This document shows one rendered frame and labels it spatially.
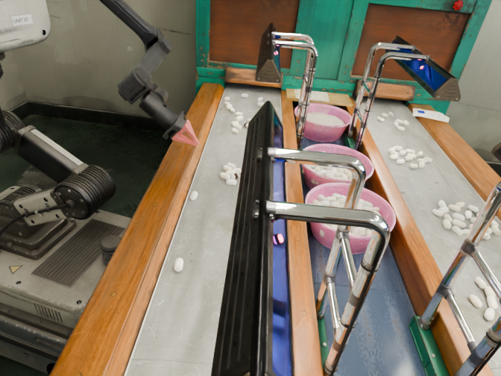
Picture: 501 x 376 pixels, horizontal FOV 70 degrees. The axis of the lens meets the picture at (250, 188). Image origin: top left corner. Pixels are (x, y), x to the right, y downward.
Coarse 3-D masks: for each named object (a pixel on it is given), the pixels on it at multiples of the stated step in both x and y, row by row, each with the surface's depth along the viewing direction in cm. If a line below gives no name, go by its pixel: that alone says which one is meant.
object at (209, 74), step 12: (204, 72) 189; (216, 72) 189; (228, 84) 199; (240, 84) 201; (288, 84) 190; (300, 84) 190; (312, 84) 190; (324, 84) 189; (336, 84) 189; (348, 84) 189; (420, 96) 190; (444, 108) 193
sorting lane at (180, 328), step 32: (224, 96) 183; (256, 96) 187; (224, 128) 152; (224, 160) 130; (224, 192) 113; (192, 224) 99; (224, 224) 101; (192, 256) 89; (224, 256) 90; (160, 288) 80; (192, 288) 81; (160, 320) 74; (192, 320) 74; (160, 352) 68; (192, 352) 69
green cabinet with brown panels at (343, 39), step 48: (240, 0) 171; (288, 0) 170; (336, 0) 168; (384, 0) 166; (432, 0) 165; (480, 0) 164; (240, 48) 183; (288, 48) 182; (336, 48) 180; (384, 48) 179; (432, 48) 178
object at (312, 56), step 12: (276, 36) 139; (288, 36) 139; (300, 36) 138; (300, 48) 127; (312, 48) 126; (312, 60) 129; (312, 72) 131; (300, 96) 152; (300, 108) 150; (300, 120) 142; (300, 132) 144; (300, 144) 148
